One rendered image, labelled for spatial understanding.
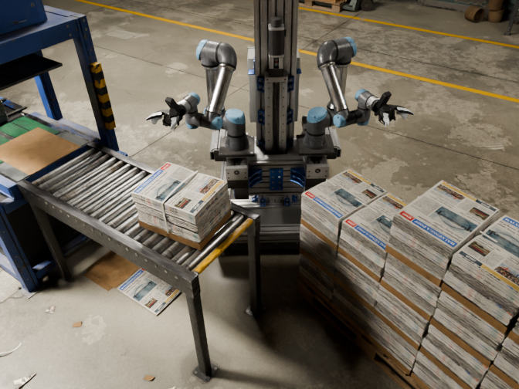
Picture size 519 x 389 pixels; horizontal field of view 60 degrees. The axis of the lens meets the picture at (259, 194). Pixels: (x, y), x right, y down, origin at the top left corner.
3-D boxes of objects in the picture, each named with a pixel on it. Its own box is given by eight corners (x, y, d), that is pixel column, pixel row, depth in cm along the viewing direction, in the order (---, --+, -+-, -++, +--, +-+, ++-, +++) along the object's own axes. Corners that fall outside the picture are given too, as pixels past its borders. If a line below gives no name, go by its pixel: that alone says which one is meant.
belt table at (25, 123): (101, 150, 307) (97, 137, 301) (14, 201, 266) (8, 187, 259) (39, 122, 339) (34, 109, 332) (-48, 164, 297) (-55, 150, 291)
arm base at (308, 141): (302, 136, 293) (303, 123, 287) (325, 136, 293) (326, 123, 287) (303, 150, 282) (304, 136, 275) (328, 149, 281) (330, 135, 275)
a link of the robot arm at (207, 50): (222, 133, 279) (216, 45, 245) (201, 128, 284) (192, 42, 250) (232, 124, 287) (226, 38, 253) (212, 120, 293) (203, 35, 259)
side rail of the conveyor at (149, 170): (261, 230, 245) (260, 214, 238) (255, 236, 242) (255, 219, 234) (96, 155, 305) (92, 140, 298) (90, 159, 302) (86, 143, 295)
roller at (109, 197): (150, 177, 273) (148, 170, 270) (86, 221, 243) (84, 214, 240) (144, 174, 275) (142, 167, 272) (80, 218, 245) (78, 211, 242)
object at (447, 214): (442, 180, 214) (442, 179, 214) (500, 211, 197) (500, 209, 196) (394, 214, 196) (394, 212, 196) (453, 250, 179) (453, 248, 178)
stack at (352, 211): (337, 264, 316) (350, 166, 265) (493, 389, 244) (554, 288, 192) (295, 291, 298) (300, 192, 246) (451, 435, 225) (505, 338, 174)
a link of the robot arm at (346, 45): (319, 123, 287) (325, 36, 253) (338, 116, 292) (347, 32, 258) (329, 131, 279) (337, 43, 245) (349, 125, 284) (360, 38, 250)
